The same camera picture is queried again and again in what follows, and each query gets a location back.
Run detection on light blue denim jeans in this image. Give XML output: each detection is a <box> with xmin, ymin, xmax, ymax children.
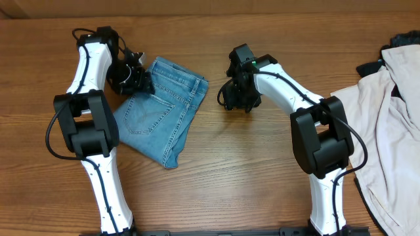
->
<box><xmin>114</xmin><ymin>57</ymin><xmax>209</xmax><ymax>168</ymax></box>

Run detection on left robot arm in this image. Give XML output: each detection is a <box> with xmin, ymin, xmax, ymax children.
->
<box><xmin>45</xmin><ymin>26</ymin><xmax>154</xmax><ymax>235</ymax></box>

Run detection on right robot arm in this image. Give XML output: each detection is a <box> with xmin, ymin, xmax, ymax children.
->
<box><xmin>217</xmin><ymin>44</ymin><xmax>354</xmax><ymax>235</ymax></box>

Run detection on pale pink garment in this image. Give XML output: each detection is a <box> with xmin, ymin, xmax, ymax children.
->
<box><xmin>329</xmin><ymin>44</ymin><xmax>420</xmax><ymax>236</ymax></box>

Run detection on black garment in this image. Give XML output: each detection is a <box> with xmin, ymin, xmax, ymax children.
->
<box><xmin>356</xmin><ymin>30</ymin><xmax>420</xmax><ymax>99</ymax></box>

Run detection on left black cable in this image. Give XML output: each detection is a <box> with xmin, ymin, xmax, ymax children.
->
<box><xmin>45</xmin><ymin>28</ymin><xmax>132</xmax><ymax>235</ymax></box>

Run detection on black cable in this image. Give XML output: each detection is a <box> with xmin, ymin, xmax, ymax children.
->
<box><xmin>216</xmin><ymin>70</ymin><xmax>369</xmax><ymax>235</ymax></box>
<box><xmin>45</xmin><ymin>28</ymin><xmax>132</xmax><ymax>235</ymax></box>

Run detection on right black cable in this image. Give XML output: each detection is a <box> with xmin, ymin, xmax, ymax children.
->
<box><xmin>216</xmin><ymin>70</ymin><xmax>369</xmax><ymax>235</ymax></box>

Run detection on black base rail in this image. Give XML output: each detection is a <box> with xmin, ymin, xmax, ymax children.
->
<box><xmin>80</xmin><ymin>227</ymin><xmax>371</xmax><ymax>236</ymax></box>

